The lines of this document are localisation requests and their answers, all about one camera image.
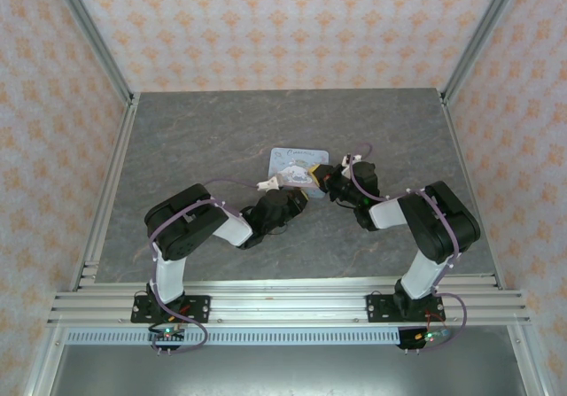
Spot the grey metal panel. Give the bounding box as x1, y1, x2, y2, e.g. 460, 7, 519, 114
52, 342, 524, 396

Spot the small circuit board with leds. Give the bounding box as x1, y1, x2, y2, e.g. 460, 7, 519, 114
414, 329, 451, 344
148, 324, 187, 342

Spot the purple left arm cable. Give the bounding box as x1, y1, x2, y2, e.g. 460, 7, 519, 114
148, 176, 284, 353

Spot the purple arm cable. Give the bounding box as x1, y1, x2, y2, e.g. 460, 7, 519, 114
148, 176, 284, 353
341, 142, 469, 353

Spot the aluminium rail beam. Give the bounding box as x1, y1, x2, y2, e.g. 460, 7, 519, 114
46, 280, 532, 326

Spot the slotted grey cable duct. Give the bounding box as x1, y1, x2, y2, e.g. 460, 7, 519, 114
65, 328, 407, 345

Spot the aluminium side rail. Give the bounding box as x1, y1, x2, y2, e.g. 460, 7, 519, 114
439, 89, 504, 291
68, 93, 142, 293

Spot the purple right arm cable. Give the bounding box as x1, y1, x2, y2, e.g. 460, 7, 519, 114
341, 142, 469, 353

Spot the aluminium frame post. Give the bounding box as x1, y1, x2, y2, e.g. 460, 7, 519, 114
45, 0, 136, 105
440, 0, 527, 105

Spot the aluminium frame leg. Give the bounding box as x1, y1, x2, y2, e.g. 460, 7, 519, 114
508, 324, 546, 396
24, 324, 67, 396

